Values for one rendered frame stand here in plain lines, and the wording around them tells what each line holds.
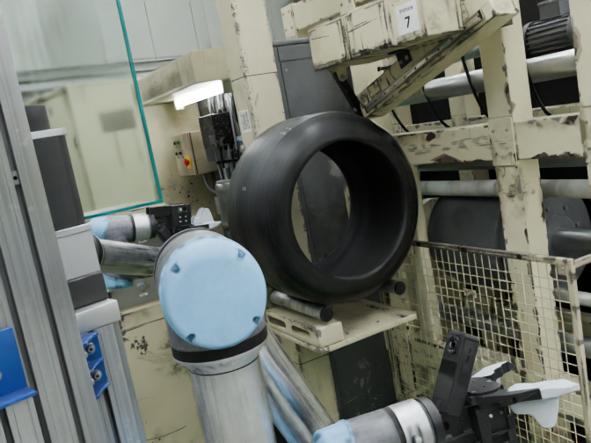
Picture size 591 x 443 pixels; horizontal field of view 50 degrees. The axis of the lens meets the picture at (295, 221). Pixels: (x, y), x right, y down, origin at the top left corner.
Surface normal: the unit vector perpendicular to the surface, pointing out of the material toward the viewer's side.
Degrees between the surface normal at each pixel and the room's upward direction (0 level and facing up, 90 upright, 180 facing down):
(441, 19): 90
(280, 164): 61
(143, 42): 90
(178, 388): 90
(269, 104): 90
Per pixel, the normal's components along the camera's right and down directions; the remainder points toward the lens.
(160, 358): 0.48, 0.05
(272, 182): -0.30, -0.17
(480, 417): 0.25, -0.04
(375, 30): -0.86, 0.23
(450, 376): -0.91, -0.32
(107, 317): 0.66, 0.00
